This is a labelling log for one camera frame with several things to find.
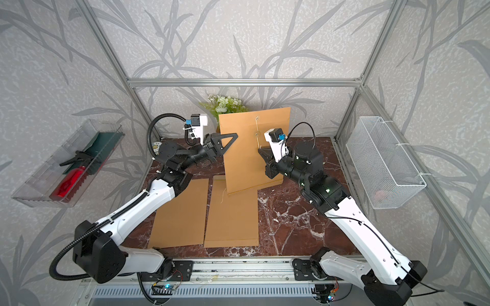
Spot brown file bag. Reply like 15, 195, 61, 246
148, 178, 209, 249
204, 175, 259, 248
219, 107, 291, 195

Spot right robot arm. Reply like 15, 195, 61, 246
258, 128, 427, 305

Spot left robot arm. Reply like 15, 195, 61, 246
48, 113, 238, 284

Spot green plant white flowers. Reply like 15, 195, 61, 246
200, 94, 250, 122

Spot dark green cloth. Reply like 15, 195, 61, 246
60, 132, 124, 175

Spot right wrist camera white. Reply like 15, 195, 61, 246
264, 128, 289, 163

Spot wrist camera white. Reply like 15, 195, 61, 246
264, 128, 289, 163
184, 114, 208, 146

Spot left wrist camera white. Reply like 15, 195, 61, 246
184, 114, 208, 146

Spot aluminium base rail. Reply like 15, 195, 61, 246
79, 256, 403, 286

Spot white wire mesh basket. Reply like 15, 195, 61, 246
347, 116, 426, 210

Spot clear plastic wall tray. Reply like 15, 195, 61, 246
12, 119, 125, 208

